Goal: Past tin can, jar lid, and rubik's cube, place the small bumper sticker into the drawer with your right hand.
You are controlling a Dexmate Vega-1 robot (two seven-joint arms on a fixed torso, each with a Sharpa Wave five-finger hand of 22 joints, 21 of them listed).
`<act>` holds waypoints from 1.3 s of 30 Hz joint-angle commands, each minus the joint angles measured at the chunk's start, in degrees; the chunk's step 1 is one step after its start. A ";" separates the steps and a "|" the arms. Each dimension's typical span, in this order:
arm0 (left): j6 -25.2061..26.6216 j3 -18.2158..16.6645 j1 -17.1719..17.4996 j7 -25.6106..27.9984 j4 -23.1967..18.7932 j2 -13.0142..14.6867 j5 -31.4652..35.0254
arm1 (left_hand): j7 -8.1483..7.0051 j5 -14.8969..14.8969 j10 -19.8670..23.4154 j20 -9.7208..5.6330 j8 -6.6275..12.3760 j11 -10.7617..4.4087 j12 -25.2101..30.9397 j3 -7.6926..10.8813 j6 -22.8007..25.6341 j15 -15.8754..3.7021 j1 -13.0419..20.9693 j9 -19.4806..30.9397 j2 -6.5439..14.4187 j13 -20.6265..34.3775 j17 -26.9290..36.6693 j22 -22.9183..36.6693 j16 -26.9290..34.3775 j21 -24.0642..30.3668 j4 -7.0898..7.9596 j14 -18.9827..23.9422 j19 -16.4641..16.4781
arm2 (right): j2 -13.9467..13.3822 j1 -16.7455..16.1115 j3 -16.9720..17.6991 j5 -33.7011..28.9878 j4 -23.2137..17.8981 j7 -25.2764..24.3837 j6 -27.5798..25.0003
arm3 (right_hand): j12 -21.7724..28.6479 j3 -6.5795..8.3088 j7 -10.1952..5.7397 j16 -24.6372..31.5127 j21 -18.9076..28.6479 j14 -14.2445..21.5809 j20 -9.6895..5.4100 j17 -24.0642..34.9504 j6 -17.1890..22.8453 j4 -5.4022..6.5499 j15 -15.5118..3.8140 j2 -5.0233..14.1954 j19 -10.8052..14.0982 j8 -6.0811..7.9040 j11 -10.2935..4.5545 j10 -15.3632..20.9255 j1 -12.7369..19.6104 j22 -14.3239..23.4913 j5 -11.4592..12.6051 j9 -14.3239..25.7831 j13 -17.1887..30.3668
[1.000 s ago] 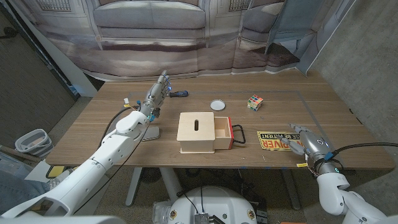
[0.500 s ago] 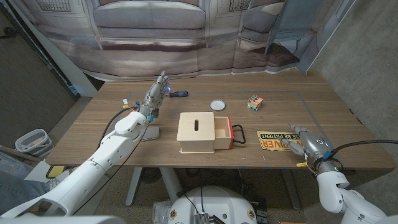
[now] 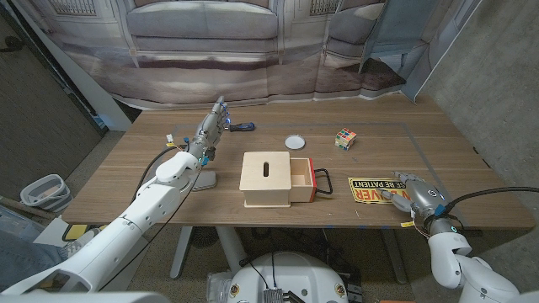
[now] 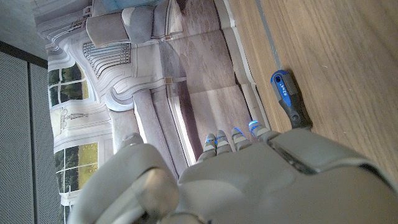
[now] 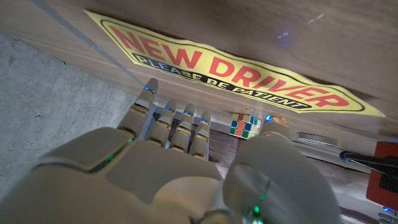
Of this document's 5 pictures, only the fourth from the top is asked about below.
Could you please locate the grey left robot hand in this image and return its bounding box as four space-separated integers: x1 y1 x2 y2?
67 120 398 224

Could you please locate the blue black screwdriver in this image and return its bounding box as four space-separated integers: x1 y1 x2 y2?
270 69 313 130

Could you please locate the printed room backdrop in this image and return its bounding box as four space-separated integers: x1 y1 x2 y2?
32 0 272 224

